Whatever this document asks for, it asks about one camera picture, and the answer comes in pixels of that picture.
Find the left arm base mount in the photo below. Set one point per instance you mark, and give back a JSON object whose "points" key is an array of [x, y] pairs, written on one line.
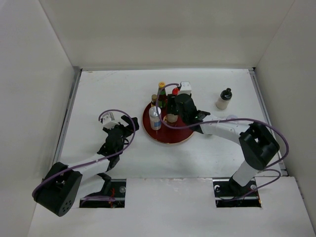
{"points": [[111, 192]]}

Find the silver lid pepper jar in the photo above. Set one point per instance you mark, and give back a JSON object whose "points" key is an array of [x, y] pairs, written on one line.
{"points": [[232, 117]]}

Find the black cap small bottle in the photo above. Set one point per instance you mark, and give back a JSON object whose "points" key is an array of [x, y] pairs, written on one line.
{"points": [[224, 99]]}

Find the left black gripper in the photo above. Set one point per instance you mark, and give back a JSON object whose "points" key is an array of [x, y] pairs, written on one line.
{"points": [[128, 129]]}

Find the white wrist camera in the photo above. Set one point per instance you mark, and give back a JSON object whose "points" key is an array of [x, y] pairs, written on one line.
{"points": [[108, 120], [185, 88]]}

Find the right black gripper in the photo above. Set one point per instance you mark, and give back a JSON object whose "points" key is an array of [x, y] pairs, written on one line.
{"points": [[171, 100]]}

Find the red round tray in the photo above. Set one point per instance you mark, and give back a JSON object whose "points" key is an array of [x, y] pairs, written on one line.
{"points": [[164, 134]]}

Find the small yellow label bottle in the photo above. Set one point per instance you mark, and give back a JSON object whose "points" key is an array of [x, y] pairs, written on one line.
{"points": [[154, 100]]}

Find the red lid sauce jar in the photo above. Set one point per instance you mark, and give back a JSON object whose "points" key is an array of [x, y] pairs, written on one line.
{"points": [[175, 91]]}

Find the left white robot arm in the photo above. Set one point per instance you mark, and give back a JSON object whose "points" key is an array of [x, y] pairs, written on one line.
{"points": [[58, 190]]}

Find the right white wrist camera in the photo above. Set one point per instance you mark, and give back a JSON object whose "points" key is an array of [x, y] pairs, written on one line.
{"points": [[185, 88]]}

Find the tall silver lid jar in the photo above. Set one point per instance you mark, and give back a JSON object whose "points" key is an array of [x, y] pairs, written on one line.
{"points": [[154, 113]]}

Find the grey lid spice shaker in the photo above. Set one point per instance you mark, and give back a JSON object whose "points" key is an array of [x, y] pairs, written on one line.
{"points": [[171, 116]]}

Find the green label sauce bottle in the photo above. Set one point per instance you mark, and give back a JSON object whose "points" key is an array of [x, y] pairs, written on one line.
{"points": [[162, 98]]}

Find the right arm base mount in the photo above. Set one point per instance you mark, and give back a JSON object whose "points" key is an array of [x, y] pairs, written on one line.
{"points": [[226, 197]]}

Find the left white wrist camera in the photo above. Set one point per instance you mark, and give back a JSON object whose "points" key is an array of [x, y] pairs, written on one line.
{"points": [[108, 120]]}

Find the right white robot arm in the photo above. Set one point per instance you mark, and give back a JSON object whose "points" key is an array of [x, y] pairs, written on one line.
{"points": [[257, 143]]}

